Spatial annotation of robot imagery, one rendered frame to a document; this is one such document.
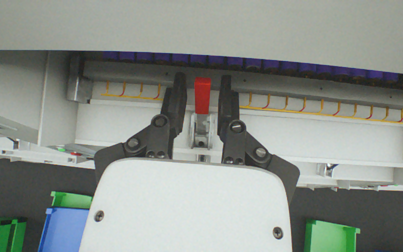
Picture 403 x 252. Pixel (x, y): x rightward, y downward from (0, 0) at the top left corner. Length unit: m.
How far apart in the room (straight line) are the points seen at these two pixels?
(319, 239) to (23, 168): 1.51
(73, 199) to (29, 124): 0.89
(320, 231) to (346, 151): 0.81
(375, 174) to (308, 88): 0.37
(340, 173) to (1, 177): 1.47
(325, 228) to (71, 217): 1.12
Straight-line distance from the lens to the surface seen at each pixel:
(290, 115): 0.23
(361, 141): 0.28
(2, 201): 1.37
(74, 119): 0.26
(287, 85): 0.21
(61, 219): 0.99
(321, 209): 1.06
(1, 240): 1.18
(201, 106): 0.15
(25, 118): 0.22
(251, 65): 0.21
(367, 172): 0.54
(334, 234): 1.10
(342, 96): 0.24
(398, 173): 0.59
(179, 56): 0.21
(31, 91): 0.22
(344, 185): 0.71
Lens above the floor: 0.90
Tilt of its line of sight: 71 degrees down
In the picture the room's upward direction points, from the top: 1 degrees counter-clockwise
